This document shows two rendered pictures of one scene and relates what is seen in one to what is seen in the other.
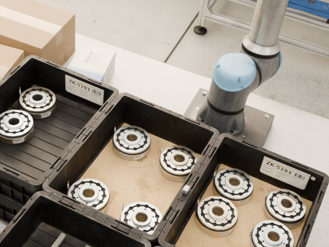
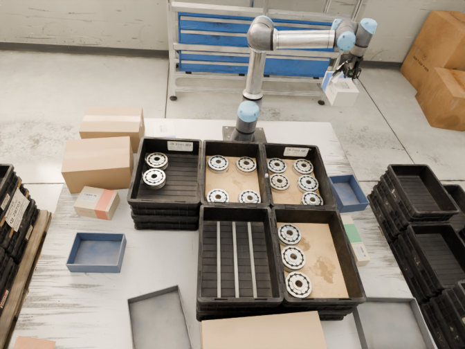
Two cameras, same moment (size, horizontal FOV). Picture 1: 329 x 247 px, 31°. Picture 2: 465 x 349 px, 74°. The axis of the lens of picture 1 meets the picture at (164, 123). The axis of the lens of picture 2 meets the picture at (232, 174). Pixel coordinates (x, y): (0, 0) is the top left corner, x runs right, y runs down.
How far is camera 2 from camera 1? 0.54 m
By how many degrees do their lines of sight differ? 20
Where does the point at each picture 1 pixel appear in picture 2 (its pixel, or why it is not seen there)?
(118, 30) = not seen: hidden behind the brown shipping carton
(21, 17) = (113, 118)
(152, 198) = (244, 187)
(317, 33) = (229, 82)
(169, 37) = (159, 106)
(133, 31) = not seen: hidden behind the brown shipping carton
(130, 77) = (183, 132)
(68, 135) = (183, 172)
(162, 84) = (201, 130)
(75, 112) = (178, 159)
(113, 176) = (220, 183)
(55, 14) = (131, 110)
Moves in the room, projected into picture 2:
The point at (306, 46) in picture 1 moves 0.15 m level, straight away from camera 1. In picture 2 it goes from (231, 90) to (230, 82)
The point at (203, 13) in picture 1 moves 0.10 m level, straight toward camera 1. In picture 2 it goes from (174, 88) to (176, 93)
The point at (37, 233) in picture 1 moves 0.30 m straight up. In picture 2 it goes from (205, 227) to (207, 182)
